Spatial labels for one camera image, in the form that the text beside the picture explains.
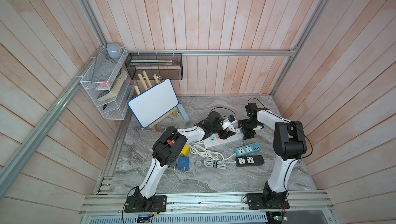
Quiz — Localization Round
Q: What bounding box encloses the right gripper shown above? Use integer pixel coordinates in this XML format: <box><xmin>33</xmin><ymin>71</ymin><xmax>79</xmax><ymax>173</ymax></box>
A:
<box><xmin>237</xmin><ymin>118</ymin><xmax>258</xmax><ymax>138</ymax></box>

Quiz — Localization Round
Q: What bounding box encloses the teal power strip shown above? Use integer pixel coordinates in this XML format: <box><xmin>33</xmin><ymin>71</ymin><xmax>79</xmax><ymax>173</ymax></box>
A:
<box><xmin>235</xmin><ymin>143</ymin><xmax>262</xmax><ymax>157</ymax></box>

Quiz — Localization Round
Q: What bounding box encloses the black power strip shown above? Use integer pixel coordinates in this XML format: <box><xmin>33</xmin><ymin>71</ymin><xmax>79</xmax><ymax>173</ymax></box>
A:
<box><xmin>235</xmin><ymin>155</ymin><xmax>265</xmax><ymax>167</ymax></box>

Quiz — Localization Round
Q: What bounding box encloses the yellow cube socket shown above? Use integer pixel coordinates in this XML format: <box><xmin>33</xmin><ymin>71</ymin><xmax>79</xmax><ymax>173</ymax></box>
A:
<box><xmin>180</xmin><ymin>145</ymin><xmax>190</xmax><ymax>157</ymax></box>

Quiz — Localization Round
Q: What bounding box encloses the blue cube socket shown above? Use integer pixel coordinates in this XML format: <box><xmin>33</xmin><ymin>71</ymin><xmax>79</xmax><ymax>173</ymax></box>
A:
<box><xmin>177</xmin><ymin>157</ymin><xmax>190</xmax><ymax>171</ymax></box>

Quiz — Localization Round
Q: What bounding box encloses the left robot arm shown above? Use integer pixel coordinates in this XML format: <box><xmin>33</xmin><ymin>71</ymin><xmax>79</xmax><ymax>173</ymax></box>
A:
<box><xmin>134</xmin><ymin>109</ymin><xmax>236</xmax><ymax>202</ymax></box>

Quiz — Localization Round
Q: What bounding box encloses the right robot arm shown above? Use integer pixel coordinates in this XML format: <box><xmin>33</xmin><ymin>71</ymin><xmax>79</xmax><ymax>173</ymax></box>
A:
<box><xmin>238</xmin><ymin>103</ymin><xmax>307</xmax><ymax>195</ymax></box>

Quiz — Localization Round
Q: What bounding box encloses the white power strip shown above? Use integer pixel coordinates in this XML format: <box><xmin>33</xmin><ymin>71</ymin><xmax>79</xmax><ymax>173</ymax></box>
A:
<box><xmin>203</xmin><ymin>129</ymin><xmax>243</xmax><ymax>149</ymax></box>

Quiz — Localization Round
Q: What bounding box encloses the wooden easel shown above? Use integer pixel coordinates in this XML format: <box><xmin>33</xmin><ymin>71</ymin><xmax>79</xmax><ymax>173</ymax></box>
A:
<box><xmin>128</xmin><ymin>71</ymin><xmax>179</xmax><ymax>132</ymax></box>

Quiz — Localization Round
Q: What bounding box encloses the black mesh basket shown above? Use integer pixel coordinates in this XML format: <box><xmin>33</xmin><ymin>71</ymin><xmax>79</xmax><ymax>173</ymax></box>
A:
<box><xmin>125</xmin><ymin>52</ymin><xmax>184</xmax><ymax>81</ymax></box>

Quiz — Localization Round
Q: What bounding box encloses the wooden block on shelf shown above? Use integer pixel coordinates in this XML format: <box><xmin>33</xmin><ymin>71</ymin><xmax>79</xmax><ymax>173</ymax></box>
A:
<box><xmin>97</xmin><ymin>68</ymin><xmax>128</xmax><ymax>102</ymax></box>

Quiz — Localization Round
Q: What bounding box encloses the grey round speaker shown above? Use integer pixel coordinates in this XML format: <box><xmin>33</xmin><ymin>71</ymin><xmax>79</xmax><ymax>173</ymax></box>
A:
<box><xmin>106</xmin><ymin>43</ymin><xmax>122</xmax><ymax>60</ymax></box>

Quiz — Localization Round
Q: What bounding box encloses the white coiled cable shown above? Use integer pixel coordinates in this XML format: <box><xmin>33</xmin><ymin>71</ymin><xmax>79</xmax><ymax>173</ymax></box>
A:
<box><xmin>189</xmin><ymin>140</ymin><xmax>237</xmax><ymax>161</ymax></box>

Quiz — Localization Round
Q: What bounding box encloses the white bundled cable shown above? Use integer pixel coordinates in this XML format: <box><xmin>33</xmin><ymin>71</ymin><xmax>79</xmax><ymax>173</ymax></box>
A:
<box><xmin>194</xmin><ymin>157</ymin><xmax>236</xmax><ymax>169</ymax></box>

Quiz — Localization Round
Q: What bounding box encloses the whiteboard with blue frame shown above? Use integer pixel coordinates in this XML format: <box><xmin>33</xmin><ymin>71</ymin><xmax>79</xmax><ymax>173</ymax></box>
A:
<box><xmin>127</xmin><ymin>79</ymin><xmax>179</xmax><ymax>128</ymax></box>

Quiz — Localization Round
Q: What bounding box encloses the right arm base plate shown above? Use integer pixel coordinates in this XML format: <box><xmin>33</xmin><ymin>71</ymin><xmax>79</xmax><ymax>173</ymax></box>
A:
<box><xmin>244</xmin><ymin>192</ymin><xmax>290</xmax><ymax>210</ymax></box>

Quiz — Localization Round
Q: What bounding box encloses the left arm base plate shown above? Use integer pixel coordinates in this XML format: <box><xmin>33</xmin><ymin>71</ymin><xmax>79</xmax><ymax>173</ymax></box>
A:
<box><xmin>124</xmin><ymin>195</ymin><xmax>167</xmax><ymax>213</ymax></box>

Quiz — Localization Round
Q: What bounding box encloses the white wire shelf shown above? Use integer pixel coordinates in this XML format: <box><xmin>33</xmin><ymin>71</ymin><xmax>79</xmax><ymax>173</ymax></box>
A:
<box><xmin>80</xmin><ymin>46</ymin><xmax>134</xmax><ymax>120</ymax></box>

